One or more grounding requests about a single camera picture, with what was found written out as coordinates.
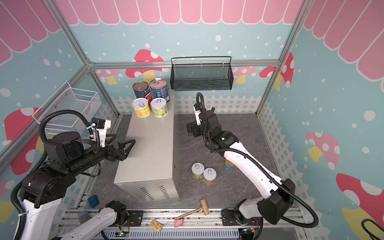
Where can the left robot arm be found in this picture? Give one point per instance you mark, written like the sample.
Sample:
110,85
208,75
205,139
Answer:
65,156

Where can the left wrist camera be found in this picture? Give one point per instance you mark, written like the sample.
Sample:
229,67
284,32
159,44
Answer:
101,126

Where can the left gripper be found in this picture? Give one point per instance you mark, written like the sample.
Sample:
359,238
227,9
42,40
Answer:
114,156

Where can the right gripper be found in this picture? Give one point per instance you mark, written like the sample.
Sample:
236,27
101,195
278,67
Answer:
194,128

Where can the yellow toy block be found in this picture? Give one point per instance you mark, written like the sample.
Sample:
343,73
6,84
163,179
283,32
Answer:
156,225

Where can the white mesh wall basket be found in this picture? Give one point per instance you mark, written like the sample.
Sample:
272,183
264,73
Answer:
85,102

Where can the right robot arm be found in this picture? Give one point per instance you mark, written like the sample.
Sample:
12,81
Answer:
277,195

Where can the teal sponge block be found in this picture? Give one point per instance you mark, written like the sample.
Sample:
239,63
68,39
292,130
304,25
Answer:
93,201

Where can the dark blue tomato can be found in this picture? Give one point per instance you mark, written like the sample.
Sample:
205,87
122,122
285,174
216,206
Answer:
142,90

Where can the small yellow can white lid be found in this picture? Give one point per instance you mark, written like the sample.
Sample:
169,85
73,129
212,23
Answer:
141,107
159,107
209,175
198,170

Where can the grey metal counter cabinet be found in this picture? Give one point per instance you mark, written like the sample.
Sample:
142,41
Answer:
152,170

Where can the black mesh wall basket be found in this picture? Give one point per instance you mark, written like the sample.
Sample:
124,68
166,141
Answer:
202,73

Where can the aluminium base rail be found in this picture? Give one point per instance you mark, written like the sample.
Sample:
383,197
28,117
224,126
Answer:
200,227

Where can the blue soup can pink lid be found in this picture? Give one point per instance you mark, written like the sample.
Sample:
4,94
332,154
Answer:
159,89

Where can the pink pig toy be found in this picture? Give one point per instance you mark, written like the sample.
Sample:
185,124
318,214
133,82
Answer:
179,223

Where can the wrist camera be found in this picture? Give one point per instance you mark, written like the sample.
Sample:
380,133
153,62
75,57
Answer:
197,113
101,126

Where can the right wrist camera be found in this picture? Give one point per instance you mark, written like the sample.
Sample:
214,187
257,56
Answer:
197,113

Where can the wooden toy mallet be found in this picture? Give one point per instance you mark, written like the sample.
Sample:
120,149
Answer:
204,208

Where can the gold sardine tin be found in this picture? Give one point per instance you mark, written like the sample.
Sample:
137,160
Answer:
229,165

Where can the green circuit board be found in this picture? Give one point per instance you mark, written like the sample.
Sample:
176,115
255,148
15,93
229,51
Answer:
122,233

